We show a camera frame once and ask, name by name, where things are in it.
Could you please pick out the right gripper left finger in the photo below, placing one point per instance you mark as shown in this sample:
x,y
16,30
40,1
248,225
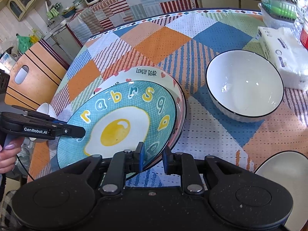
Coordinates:
x,y
116,168

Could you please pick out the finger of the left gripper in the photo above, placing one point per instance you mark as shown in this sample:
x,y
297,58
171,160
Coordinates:
x,y
71,131

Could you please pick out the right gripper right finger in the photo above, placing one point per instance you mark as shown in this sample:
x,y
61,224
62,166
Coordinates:
x,y
183,164

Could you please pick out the white bowl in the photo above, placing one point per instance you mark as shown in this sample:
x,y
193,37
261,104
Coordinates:
x,y
244,86
47,109
289,169

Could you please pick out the teal egg plate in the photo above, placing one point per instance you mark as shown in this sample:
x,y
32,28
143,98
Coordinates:
x,y
118,119

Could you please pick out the pink rabbit plate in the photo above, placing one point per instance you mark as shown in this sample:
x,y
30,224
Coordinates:
x,y
160,77

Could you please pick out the person's left hand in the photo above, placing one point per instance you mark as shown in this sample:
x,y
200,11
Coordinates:
x,y
8,155

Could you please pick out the wooden chair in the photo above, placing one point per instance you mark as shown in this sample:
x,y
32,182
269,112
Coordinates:
x,y
36,76

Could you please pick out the patchwork counter cloth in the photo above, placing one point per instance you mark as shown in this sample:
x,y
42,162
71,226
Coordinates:
x,y
108,14

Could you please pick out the white tissue pack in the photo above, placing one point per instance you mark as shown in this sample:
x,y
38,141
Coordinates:
x,y
289,57

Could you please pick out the red label water bottle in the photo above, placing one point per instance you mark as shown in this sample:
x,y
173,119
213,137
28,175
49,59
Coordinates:
x,y
304,34

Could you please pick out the plastic basket with green items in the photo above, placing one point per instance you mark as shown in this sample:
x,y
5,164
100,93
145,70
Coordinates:
x,y
282,11

